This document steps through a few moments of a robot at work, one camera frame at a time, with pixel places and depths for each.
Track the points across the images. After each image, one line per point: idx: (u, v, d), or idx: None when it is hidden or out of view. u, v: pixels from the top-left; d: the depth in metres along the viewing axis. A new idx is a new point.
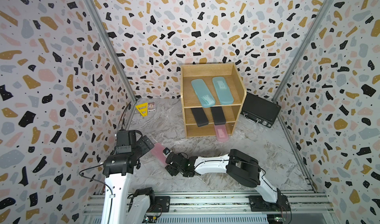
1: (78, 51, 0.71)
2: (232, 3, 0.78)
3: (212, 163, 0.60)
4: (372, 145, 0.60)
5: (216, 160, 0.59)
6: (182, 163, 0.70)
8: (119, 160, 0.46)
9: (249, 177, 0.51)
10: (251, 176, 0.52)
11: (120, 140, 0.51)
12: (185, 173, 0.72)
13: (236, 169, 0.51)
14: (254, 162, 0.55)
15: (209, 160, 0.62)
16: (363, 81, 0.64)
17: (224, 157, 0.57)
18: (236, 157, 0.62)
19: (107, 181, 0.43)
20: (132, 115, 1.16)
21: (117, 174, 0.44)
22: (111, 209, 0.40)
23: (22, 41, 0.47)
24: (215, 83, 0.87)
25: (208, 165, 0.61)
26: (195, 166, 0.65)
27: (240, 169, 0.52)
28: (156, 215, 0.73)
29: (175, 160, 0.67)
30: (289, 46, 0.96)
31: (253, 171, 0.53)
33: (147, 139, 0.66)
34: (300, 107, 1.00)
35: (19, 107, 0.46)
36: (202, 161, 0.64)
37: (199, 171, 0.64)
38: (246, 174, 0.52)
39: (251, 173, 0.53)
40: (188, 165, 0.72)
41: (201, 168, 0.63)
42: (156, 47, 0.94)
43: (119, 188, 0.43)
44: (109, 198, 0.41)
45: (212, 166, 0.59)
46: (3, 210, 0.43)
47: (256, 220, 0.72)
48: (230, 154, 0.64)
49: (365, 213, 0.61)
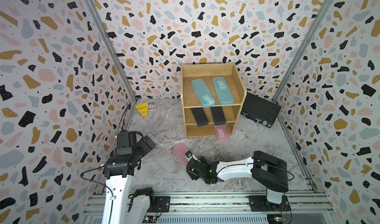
1: (78, 51, 0.71)
2: (232, 3, 0.78)
3: (234, 167, 0.57)
4: (372, 145, 0.60)
5: (240, 164, 0.55)
6: (204, 170, 0.66)
8: (119, 162, 0.46)
9: (278, 182, 0.46)
10: (280, 180, 0.46)
11: (120, 142, 0.51)
12: (208, 180, 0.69)
13: (264, 173, 0.47)
14: (281, 165, 0.50)
15: (232, 164, 0.59)
16: (363, 81, 0.64)
17: (248, 160, 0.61)
18: (262, 160, 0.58)
19: (107, 183, 0.44)
20: (132, 114, 1.17)
21: (117, 176, 0.45)
22: (111, 210, 0.40)
23: (21, 41, 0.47)
24: (215, 83, 0.87)
25: (231, 170, 0.57)
26: (218, 172, 0.62)
27: (268, 173, 0.47)
28: (156, 215, 0.73)
29: (196, 167, 0.65)
30: (289, 46, 0.96)
31: (281, 175, 0.48)
33: (148, 140, 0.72)
34: (300, 107, 1.00)
35: (19, 107, 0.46)
36: (224, 167, 0.61)
37: (222, 178, 0.61)
38: (275, 178, 0.46)
39: (279, 177, 0.47)
40: (210, 171, 0.68)
41: (224, 173, 0.59)
42: (156, 47, 0.94)
43: (120, 190, 0.43)
44: (110, 200, 0.42)
45: (235, 171, 0.56)
46: (3, 210, 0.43)
47: (256, 220, 0.72)
48: (255, 156, 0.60)
49: (365, 213, 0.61)
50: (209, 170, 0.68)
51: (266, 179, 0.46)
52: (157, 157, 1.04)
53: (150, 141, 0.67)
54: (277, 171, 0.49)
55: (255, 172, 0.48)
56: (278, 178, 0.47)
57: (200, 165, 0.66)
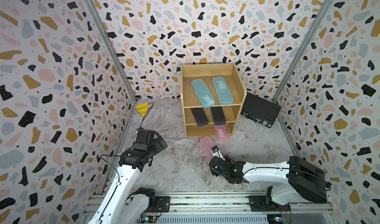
1: (78, 51, 0.71)
2: (232, 3, 0.78)
3: (265, 170, 0.53)
4: (372, 145, 0.60)
5: (272, 168, 0.52)
6: (227, 168, 0.65)
8: (133, 156, 0.52)
9: (317, 192, 0.43)
10: (319, 190, 0.44)
11: (139, 137, 0.57)
12: (231, 180, 0.63)
13: (303, 181, 0.44)
14: (319, 175, 0.47)
15: (262, 167, 0.55)
16: (363, 81, 0.64)
17: (282, 165, 0.50)
18: (299, 166, 0.50)
19: (118, 169, 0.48)
20: (132, 115, 1.16)
21: (128, 164, 0.50)
22: (113, 194, 0.44)
23: (21, 41, 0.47)
24: (215, 83, 0.87)
25: (261, 173, 0.54)
26: (244, 173, 0.59)
27: (307, 180, 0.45)
28: (156, 215, 0.73)
29: (219, 164, 0.63)
30: (289, 46, 0.96)
31: (320, 186, 0.45)
33: (162, 140, 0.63)
34: (300, 107, 1.00)
35: (18, 107, 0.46)
36: (252, 168, 0.58)
37: (247, 179, 0.58)
38: (314, 187, 0.44)
39: (318, 187, 0.45)
40: (234, 170, 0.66)
41: (252, 175, 0.57)
42: (156, 47, 0.94)
43: (126, 179, 0.47)
44: (115, 185, 0.46)
45: (266, 174, 0.53)
46: (3, 210, 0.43)
47: (256, 220, 0.72)
48: (290, 161, 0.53)
49: (365, 213, 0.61)
50: (232, 170, 0.67)
51: (305, 188, 0.43)
52: (157, 157, 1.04)
53: (164, 141, 0.72)
54: (316, 180, 0.46)
55: (291, 179, 0.45)
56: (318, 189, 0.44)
57: (223, 163, 0.65)
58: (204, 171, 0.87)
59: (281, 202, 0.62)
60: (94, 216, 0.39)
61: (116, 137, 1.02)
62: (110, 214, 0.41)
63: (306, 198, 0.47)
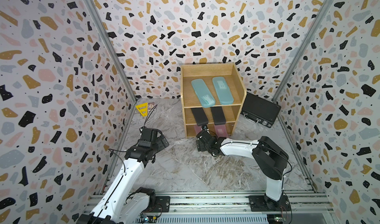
1: (78, 52, 0.71)
2: (232, 3, 0.78)
3: (238, 144, 0.61)
4: (372, 145, 0.60)
5: (244, 143, 0.60)
6: (210, 141, 0.73)
8: (138, 151, 0.55)
9: (274, 168, 0.49)
10: (277, 166, 0.50)
11: (143, 134, 0.60)
12: (211, 150, 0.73)
13: (264, 156, 0.50)
14: (285, 155, 0.53)
15: (237, 142, 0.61)
16: (363, 81, 0.64)
17: (254, 141, 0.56)
18: (266, 145, 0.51)
19: (124, 161, 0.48)
20: (132, 115, 1.16)
21: (133, 158, 0.53)
22: (118, 184, 0.46)
23: (21, 41, 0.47)
24: (215, 83, 0.87)
25: (235, 146, 0.61)
26: (222, 145, 0.67)
27: (267, 156, 0.50)
28: (156, 215, 0.73)
29: (204, 135, 0.72)
30: (289, 46, 0.96)
31: (282, 163, 0.51)
33: (164, 138, 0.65)
34: (300, 107, 1.00)
35: (18, 107, 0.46)
36: (229, 142, 0.66)
37: (223, 152, 0.67)
38: (272, 163, 0.50)
39: (278, 164, 0.51)
40: (215, 143, 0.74)
41: (228, 147, 0.64)
42: (156, 47, 0.94)
43: (131, 171, 0.49)
44: (120, 175, 0.48)
45: (238, 148, 0.60)
46: (3, 210, 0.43)
47: (256, 220, 0.72)
48: (261, 139, 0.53)
49: (364, 213, 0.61)
50: (214, 143, 0.74)
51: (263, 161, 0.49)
52: (157, 157, 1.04)
53: (166, 139, 0.75)
54: (280, 158, 0.52)
55: (255, 151, 0.53)
56: (277, 164, 0.50)
57: (208, 136, 0.73)
58: (204, 171, 0.87)
59: (276, 198, 0.63)
60: (99, 201, 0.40)
61: (116, 137, 1.02)
62: (115, 201, 0.42)
63: (265, 173, 0.53)
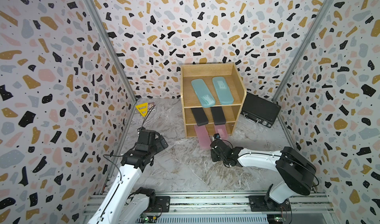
1: (78, 51, 0.71)
2: (232, 3, 0.78)
3: (260, 156, 0.56)
4: (372, 145, 0.60)
5: (265, 155, 0.55)
6: (225, 151, 0.70)
8: (135, 156, 0.53)
9: (302, 182, 0.46)
10: (305, 180, 0.46)
11: (140, 138, 0.57)
12: (226, 161, 0.68)
13: (290, 168, 0.46)
14: (312, 167, 0.49)
15: (257, 153, 0.58)
16: (363, 81, 0.64)
17: (275, 152, 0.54)
18: (291, 156, 0.51)
19: (120, 168, 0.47)
20: (132, 115, 1.16)
21: (130, 164, 0.51)
22: (114, 193, 0.44)
23: (21, 41, 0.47)
24: (215, 83, 0.87)
25: (257, 157, 0.57)
26: (239, 156, 0.64)
27: (293, 169, 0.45)
28: (156, 215, 0.73)
29: (219, 145, 0.69)
30: (289, 46, 0.96)
31: (309, 177, 0.47)
33: (163, 140, 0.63)
34: (300, 107, 1.00)
35: (18, 107, 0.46)
36: (247, 153, 0.62)
37: (241, 163, 0.63)
38: (300, 176, 0.46)
39: (306, 178, 0.46)
40: (231, 154, 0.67)
41: (249, 158, 0.59)
42: (156, 47, 0.94)
43: (128, 178, 0.48)
44: (117, 183, 0.46)
45: (259, 159, 0.55)
46: (3, 210, 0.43)
47: (256, 220, 0.72)
48: (283, 151, 0.51)
49: (365, 213, 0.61)
50: (230, 154, 0.71)
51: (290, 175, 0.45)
52: (157, 157, 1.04)
53: (165, 140, 0.73)
54: (308, 172, 0.47)
55: (279, 163, 0.48)
56: (305, 179, 0.46)
57: (223, 145, 0.70)
58: (204, 171, 0.87)
59: (279, 200, 0.62)
60: (95, 213, 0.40)
61: (116, 137, 1.02)
62: (112, 212, 0.41)
63: (292, 188, 0.48)
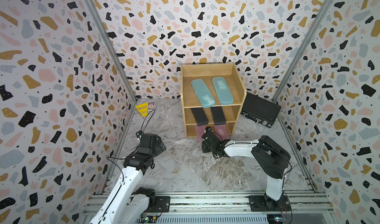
1: (78, 51, 0.71)
2: (232, 3, 0.78)
3: (240, 145, 0.63)
4: (372, 145, 0.60)
5: (245, 143, 0.62)
6: (215, 142, 0.75)
8: (137, 159, 0.54)
9: (273, 165, 0.50)
10: (277, 164, 0.51)
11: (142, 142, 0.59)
12: (215, 152, 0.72)
13: (263, 154, 0.51)
14: (286, 154, 0.53)
15: (239, 143, 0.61)
16: (363, 81, 0.64)
17: (254, 140, 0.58)
18: (267, 144, 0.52)
19: (123, 170, 0.51)
20: (132, 115, 1.16)
21: (132, 166, 0.52)
22: (117, 194, 0.45)
23: (21, 41, 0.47)
24: (215, 83, 0.87)
25: (236, 147, 0.64)
26: (225, 147, 0.70)
27: (266, 154, 0.52)
28: (156, 215, 0.73)
29: (210, 136, 0.74)
30: (289, 46, 0.96)
31: (283, 163, 0.51)
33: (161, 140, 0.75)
34: (300, 107, 1.00)
35: (18, 107, 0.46)
36: (231, 143, 0.69)
37: (227, 154, 0.69)
38: (272, 161, 0.51)
39: (278, 163, 0.51)
40: (220, 145, 0.77)
41: (231, 149, 0.66)
42: (156, 47, 0.94)
43: (130, 179, 0.49)
44: (119, 184, 0.48)
45: (240, 149, 0.61)
46: (3, 210, 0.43)
47: (256, 220, 0.72)
48: (261, 139, 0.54)
49: (365, 213, 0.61)
50: (219, 145, 0.77)
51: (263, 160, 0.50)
52: (157, 157, 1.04)
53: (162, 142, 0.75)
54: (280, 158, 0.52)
55: (255, 150, 0.53)
56: (276, 163, 0.51)
57: (213, 137, 0.75)
58: (204, 171, 0.87)
59: (275, 198, 0.63)
60: (97, 213, 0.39)
61: (116, 137, 1.02)
62: (114, 211, 0.42)
63: (266, 172, 0.53)
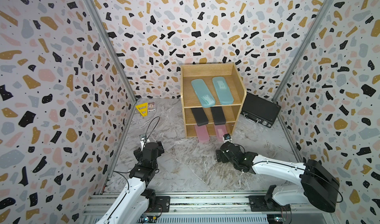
1: (78, 51, 0.71)
2: (232, 3, 0.78)
3: (279, 166, 0.53)
4: (372, 145, 0.60)
5: (286, 165, 0.52)
6: (237, 156, 0.66)
8: (142, 172, 0.60)
9: (328, 200, 0.42)
10: (330, 198, 0.43)
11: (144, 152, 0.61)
12: (238, 166, 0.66)
13: (315, 183, 0.43)
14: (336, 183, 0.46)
15: (274, 162, 0.56)
16: (363, 81, 0.64)
17: (298, 165, 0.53)
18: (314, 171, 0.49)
19: (129, 180, 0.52)
20: (132, 115, 1.16)
21: (136, 177, 0.57)
22: (121, 201, 0.49)
23: (21, 41, 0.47)
24: (215, 83, 0.87)
25: (273, 167, 0.54)
26: (254, 163, 0.60)
27: (318, 185, 0.43)
28: (156, 215, 0.73)
29: (231, 150, 0.65)
30: (289, 46, 0.96)
31: (334, 194, 0.44)
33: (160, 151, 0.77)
34: (300, 107, 1.00)
35: (19, 107, 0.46)
36: (264, 161, 0.58)
37: (255, 170, 0.60)
38: (326, 194, 0.43)
39: (331, 195, 0.44)
40: (244, 159, 0.67)
41: (261, 167, 0.57)
42: (156, 47, 0.94)
43: (134, 188, 0.53)
44: (124, 192, 0.52)
45: (279, 170, 0.52)
46: (3, 210, 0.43)
47: (256, 220, 0.72)
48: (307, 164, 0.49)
49: (365, 213, 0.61)
50: (242, 158, 0.67)
51: (315, 191, 0.42)
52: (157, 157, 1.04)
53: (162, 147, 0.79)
54: (331, 187, 0.45)
55: (304, 179, 0.45)
56: (329, 195, 0.43)
57: (235, 150, 0.66)
58: (204, 171, 0.87)
59: (281, 202, 0.62)
60: (102, 216, 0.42)
61: (116, 137, 1.02)
62: (117, 217, 0.45)
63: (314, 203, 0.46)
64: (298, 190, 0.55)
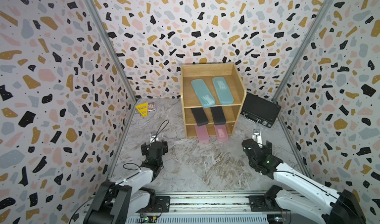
1: (78, 51, 0.71)
2: (232, 3, 0.78)
3: (308, 185, 0.49)
4: (372, 145, 0.60)
5: (315, 186, 0.49)
6: (259, 156, 0.63)
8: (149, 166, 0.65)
9: None
10: None
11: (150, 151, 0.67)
12: (258, 166, 0.63)
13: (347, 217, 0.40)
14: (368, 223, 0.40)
15: (303, 179, 0.52)
16: (363, 81, 0.64)
17: (330, 191, 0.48)
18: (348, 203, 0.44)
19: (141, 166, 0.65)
20: (132, 115, 1.16)
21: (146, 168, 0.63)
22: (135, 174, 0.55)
23: (21, 41, 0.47)
24: (215, 83, 0.87)
25: (299, 181, 0.51)
26: (277, 169, 0.57)
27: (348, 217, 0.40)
28: (156, 215, 0.73)
29: (254, 148, 0.63)
30: (289, 46, 0.96)
31: None
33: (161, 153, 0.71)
34: (300, 107, 1.00)
35: (18, 107, 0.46)
36: (291, 172, 0.55)
37: (276, 177, 0.57)
38: None
39: None
40: (265, 161, 0.63)
41: (285, 177, 0.54)
42: (156, 47, 0.94)
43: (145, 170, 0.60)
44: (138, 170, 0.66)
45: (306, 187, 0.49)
46: (3, 210, 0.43)
47: (256, 220, 0.72)
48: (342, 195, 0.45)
49: (364, 213, 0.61)
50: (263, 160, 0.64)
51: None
52: None
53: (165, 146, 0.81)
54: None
55: (334, 209, 0.42)
56: None
57: (258, 150, 0.61)
58: (204, 171, 0.87)
59: (281, 204, 0.63)
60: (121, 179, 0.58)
61: (116, 137, 1.02)
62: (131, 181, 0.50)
63: None
64: (312, 207, 0.53)
